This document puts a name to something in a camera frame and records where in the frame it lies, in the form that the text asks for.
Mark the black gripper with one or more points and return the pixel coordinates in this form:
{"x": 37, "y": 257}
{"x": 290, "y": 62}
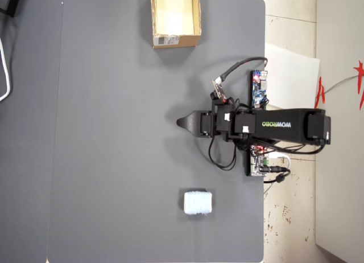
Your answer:
{"x": 221, "y": 123}

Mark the light blue yarn block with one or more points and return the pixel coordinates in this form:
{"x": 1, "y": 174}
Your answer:
{"x": 198, "y": 203}

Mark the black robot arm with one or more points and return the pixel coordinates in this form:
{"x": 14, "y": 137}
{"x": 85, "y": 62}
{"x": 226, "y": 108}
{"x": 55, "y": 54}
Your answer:
{"x": 280, "y": 124}

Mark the open cardboard box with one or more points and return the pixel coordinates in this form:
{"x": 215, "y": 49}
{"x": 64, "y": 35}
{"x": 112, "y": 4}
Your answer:
{"x": 176, "y": 18}

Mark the large grey textured mat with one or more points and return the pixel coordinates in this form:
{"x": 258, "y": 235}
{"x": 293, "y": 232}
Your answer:
{"x": 119, "y": 126}

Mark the blue circuit board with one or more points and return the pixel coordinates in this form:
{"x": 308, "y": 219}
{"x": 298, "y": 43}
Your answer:
{"x": 258, "y": 88}

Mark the white motor driver board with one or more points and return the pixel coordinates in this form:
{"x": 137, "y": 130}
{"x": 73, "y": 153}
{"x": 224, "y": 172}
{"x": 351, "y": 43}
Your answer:
{"x": 257, "y": 162}

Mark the white shipping label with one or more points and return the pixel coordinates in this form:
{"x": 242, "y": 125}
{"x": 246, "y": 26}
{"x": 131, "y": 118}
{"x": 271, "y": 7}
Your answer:
{"x": 167, "y": 41}

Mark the white paper sheet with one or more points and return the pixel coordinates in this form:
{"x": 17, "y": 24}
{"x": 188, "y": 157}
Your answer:
{"x": 293, "y": 81}

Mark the small wrist camera board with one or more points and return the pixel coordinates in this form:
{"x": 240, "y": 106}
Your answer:
{"x": 219, "y": 90}

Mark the black object with frame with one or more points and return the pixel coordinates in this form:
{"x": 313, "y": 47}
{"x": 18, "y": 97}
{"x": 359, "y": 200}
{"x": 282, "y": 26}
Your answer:
{"x": 11, "y": 2}

